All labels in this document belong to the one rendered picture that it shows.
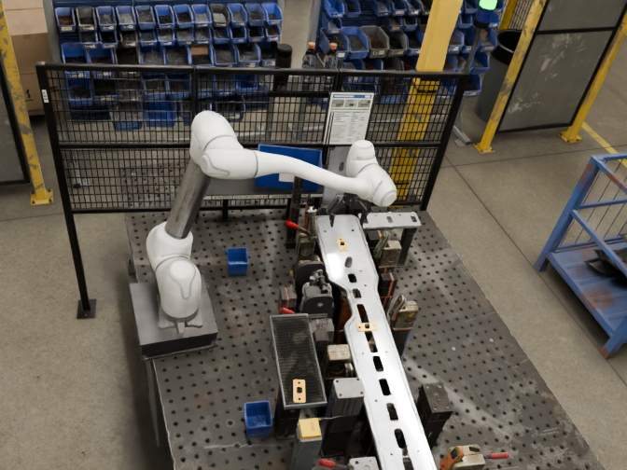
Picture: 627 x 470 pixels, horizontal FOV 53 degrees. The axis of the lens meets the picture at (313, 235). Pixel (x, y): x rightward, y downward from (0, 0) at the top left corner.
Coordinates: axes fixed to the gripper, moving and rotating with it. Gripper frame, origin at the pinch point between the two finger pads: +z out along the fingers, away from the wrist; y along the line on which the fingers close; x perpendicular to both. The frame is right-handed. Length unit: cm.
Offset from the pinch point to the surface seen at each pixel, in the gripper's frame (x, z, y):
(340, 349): -62, 5, -15
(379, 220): 14.9, 13.2, 21.3
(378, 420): -87, 13, -6
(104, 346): 28, 113, -112
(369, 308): -37.2, 13.0, 3.7
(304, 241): -2.3, 8.1, -17.9
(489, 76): 258, 73, 197
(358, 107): 54, -23, 14
